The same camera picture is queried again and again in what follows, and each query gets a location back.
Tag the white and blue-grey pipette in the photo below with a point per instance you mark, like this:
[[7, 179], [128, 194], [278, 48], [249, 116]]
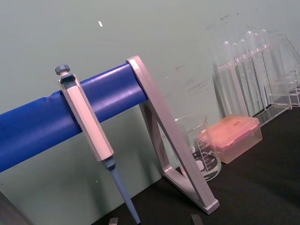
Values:
[[85, 117]]

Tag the clear glass beaker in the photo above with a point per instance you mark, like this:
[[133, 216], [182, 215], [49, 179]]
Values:
[[208, 161]]

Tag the small clear acrylic stand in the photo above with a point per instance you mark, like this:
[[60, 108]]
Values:
[[281, 100]]

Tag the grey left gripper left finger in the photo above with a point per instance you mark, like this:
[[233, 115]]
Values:
[[114, 221]]

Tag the pink pipette tip box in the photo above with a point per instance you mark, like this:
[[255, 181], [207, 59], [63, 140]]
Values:
[[234, 136]]

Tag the clear test tube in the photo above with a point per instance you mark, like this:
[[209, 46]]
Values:
[[266, 58], [251, 44], [237, 56], [258, 47], [228, 77], [245, 77]]

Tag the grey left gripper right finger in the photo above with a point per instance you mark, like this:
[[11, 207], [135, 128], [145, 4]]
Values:
[[197, 220]]

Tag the blue bar silver pipette stand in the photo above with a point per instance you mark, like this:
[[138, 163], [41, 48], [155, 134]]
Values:
[[105, 93]]

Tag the clear acrylic test tube rack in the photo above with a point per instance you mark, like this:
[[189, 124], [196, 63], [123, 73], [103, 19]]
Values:
[[269, 112]]

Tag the black table cloth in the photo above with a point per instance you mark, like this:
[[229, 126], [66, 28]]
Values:
[[253, 192]]

